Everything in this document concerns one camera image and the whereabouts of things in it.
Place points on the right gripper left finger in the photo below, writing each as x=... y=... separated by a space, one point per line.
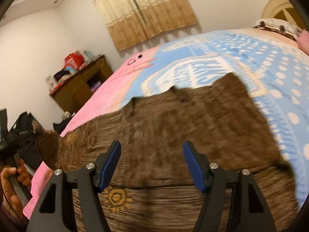
x=54 y=210

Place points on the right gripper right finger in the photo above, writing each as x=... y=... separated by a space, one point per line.
x=248 y=211

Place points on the brown knit sweater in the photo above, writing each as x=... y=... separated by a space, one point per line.
x=152 y=189

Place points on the person's left hand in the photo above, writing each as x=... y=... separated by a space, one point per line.
x=11 y=201

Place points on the black bag on floor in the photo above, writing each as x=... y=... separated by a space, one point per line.
x=66 y=117

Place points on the dark wooden desk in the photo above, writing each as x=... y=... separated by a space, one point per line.
x=75 y=91

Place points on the red gift bag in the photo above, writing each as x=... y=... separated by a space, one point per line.
x=74 y=60

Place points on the pink and blue bedspread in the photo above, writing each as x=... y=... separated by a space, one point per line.
x=270 y=66

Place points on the beige patterned curtain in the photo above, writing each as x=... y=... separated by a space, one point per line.
x=131 y=22

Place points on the pink pillow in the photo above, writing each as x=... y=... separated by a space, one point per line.
x=303 y=41

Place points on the spotted pillow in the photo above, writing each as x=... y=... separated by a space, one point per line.
x=279 y=26

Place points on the cream headboard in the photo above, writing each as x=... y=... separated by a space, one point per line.
x=283 y=9

